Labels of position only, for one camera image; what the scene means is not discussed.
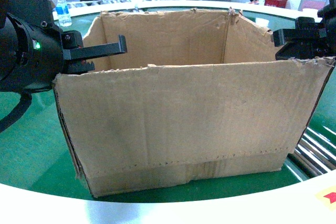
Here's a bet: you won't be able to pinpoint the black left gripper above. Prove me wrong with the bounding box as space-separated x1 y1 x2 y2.
7 14 128 92

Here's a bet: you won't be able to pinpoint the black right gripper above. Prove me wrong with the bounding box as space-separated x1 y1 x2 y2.
272 6 335 60

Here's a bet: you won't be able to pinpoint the brown cardboard box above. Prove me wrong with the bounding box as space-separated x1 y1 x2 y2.
54 9 335 198

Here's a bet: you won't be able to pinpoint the steel conveyor rollers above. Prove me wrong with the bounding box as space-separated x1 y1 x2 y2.
289 127 335 178

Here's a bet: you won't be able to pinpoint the white conveyor rim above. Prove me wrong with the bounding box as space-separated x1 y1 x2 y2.
0 0 336 224

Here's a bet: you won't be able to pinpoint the red crate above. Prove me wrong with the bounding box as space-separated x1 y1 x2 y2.
264 0 288 8

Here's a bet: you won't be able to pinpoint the clear plastic water bottle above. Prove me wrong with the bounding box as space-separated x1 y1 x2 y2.
56 0 72 27

